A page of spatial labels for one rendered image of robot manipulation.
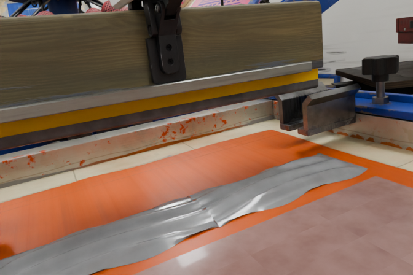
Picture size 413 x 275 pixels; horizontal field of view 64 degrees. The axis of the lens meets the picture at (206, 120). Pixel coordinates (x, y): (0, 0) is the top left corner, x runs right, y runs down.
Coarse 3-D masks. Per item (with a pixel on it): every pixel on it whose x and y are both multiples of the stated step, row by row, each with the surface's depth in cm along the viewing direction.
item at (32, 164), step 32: (128, 128) 51; (160, 128) 51; (192, 128) 54; (224, 128) 56; (352, 128) 45; (384, 128) 41; (0, 160) 43; (32, 160) 44; (64, 160) 46; (96, 160) 48
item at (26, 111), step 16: (288, 64) 35; (304, 64) 36; (192, 80) 30; (208, 80) 31; (224, 80) 32; (240, 80) 32; (80, 96) 26; (96, 96) 27; (112, 96) 27; (128, 96) 28; (144, 96) 28; (0, 112) 24; (16, 112) 24; (32, 112) 25; (48, 112) 25; (64, 112) 26
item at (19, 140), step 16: (224, 96) 34; (240, 96) 35; (256, 96) 36; (144, 112) 31; (160, 112) 32; (176, 112) 32; (64, 128) 28; (80, 128) 29; (96, 128) 29; (0, 144) 26; (16, 144) 27
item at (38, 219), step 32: (64, 192) 39; (96, 192) 38; (128, 192) 37; (160, 192) 36; (0, 224) 33; (32, 224) 32; (64, 224) 31; (96, 224) 31; (0, 256) 27; (160, 256) 25; (192, 256) 24; (224, 256) 24
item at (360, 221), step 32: (160, 160) 46; (192, 160) 44; (224, 160) 43; (256, 160) 41; (288, 160) 40; (352, 160) 38; (192, 192) 35; (320, 192) 31; (352, 192) 30; (384, 192) 30; (256, 224) 27; (288, 224) 27; (320, 224) 26; (352, 224) 26; (384, 224) 25; (256, 256) 23; (288, 256) 23; (320, 256) 22; (352, 256) 22; (384, 256) 22
